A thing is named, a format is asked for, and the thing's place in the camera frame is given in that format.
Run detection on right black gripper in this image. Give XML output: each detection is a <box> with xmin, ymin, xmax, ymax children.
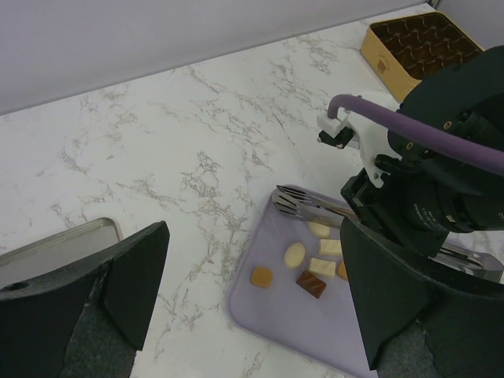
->
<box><xmin>341</xmin><ymin>154</ymin><xmax>503</xmax><ymax>257</ymax></box>

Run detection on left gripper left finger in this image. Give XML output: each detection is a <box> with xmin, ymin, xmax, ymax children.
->
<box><xmin>1</xmin><ymin>221</ymin><xmax>169</xmax><ymax>377</ymax></box>

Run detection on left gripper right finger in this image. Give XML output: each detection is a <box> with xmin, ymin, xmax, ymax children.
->
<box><xmin>340</xmin><ymin>218</ymin><xmax>503</xmax><ymax>377</ymax></box>

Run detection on metal tongs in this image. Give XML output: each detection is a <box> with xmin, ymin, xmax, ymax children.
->
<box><xmin>272</xmin><ymin>185</ymin><xmax>503</xmax><ymax>283</ymax></box>

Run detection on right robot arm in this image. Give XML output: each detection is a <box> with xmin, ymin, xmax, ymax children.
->
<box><xmin>342</xmin><ymin>46</ymin><xmax>503</xmax><ymax>256</ymax></box>

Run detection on caramel square chocolate right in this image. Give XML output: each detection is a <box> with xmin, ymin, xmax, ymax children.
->
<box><xmin>336</xmin><ymin>260</ymin><xmax>348</xmax><ymax>281</ymax></box>

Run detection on caramel square chocolate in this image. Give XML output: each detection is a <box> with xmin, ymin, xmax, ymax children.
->
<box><xmin>336</xmin><ymin>260</ymin><xmax>348</xmax><ymax>281</ymax></box>
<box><xmin>250</xmin><ymin>266</ymin><xmax>273</xmax><ymax>288</ymax></box>

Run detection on white oval chocolate upper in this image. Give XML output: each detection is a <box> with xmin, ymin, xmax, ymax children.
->
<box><xmin>307</xmin><ymin>221</ymin><xmax>331</xmax><ymax>239</ymax></box>

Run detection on white oval chocolate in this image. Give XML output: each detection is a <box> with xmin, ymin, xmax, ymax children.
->
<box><xmin>283</xmin><ymin>243</ymin><xmax>306</xmax><ymax>269</ymax></box>
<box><xmin>307</xmin><ymin>221</ymin><xmax>331</xmax><ymax>239</ymax></box>

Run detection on white rectangular chocolate upper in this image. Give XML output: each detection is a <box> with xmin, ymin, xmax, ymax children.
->
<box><xmin>319</xmin><ymin>239</ymin><xmax>343</xmax><ymax>256</ymax></box>

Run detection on white rectangular chocolate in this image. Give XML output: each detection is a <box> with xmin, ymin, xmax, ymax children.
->
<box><xmin>319</xmin><ymin>239</ymin><xmax>343</xmax><ymax>256</ymax></box>
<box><xmin>308</xmin><ymin>258</ymin><xmax>336</xmax><ymax>279</ymax></box>

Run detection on brown rectangular chocolate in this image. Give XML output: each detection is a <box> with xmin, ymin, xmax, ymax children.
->
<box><xmin>296</xmin><ymin>270</ymin><xmax>327</xmax><ymax>298</ymax></box>

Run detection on white rectangular chocolate lower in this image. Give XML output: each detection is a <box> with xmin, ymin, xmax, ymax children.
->
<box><xmin>308</xmin><ymin>258</ymin><xmax>336</xmax><ymax>279</ymax></box>

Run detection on white oval chocolate lower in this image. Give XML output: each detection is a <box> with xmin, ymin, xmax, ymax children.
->
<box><xmin>283</xmin><ymin>243</ymin><xmax>306</xmax><ymax>269</ymax></box>

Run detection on gold chocolate box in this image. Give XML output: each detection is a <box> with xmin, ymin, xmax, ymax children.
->
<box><xmin>360</xmin><ymin>12</ymin><xmax>484</xmax><ymax>102</ymax></box>

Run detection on caramel square chocolate left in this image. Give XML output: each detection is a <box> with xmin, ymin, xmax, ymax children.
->
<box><xmin>250</xmin><ymin>266</ymin><xmax>273</xmax><ymax>288</ymax></box>

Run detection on lavender tray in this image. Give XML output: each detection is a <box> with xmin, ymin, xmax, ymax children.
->
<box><xmin>227</xmin><ymin>194</ymin><xmax>380</xmax><ymax>377</ymax></box>

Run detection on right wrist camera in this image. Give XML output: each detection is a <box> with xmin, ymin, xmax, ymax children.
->
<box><xmin>317</xmin><ymin>109</ymin><xmax>402</xmax><ymax>188</ymax></box>

